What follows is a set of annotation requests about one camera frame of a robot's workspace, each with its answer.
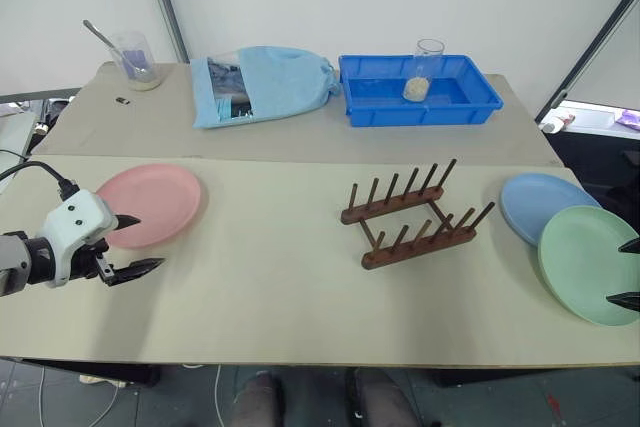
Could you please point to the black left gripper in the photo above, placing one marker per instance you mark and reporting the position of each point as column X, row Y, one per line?
column 89, row 262

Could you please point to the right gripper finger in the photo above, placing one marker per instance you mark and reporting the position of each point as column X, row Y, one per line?
column 632, row 246
column 629, row 302

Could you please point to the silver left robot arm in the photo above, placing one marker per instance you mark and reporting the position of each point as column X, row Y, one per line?
column 11, row 267

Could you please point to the wooden dish rack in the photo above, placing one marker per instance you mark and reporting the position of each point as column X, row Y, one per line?
column 390, row 204

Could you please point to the pink plate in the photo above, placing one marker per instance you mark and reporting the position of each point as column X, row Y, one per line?
column 155, row 202

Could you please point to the green plate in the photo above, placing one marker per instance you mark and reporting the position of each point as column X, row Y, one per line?
column 580, row 262

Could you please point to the blue plate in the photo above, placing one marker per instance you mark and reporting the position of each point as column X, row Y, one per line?
column 540, row 197

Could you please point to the grey cardboard sheet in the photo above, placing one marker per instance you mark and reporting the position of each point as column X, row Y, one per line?
column 150, row 142

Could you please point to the purple packet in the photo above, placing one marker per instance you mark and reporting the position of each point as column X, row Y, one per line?
column 630, row 120

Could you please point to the white shelf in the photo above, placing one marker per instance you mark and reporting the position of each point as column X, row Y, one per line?
column 595, row 120

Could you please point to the small white bottle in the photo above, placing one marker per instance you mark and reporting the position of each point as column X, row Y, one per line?
column 556, row 124

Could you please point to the small black clip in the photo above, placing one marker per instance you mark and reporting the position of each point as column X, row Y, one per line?
column 123, row 100

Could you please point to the clear plastic packet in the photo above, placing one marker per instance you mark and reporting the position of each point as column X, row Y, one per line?
column 205, row 107

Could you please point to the glass beaker with purple label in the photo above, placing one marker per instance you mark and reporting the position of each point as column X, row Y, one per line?
column 143, row 79

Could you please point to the metal spoon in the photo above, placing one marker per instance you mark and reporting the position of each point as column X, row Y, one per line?
column 97, row 33

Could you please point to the blue plastic bin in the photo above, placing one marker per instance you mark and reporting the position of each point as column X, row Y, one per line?
column 450, row 114

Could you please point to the glass beaker with grains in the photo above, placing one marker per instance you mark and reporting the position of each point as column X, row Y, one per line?
column 417, row 89

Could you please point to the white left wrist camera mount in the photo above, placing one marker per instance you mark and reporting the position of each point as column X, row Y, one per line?
column 75, row 219

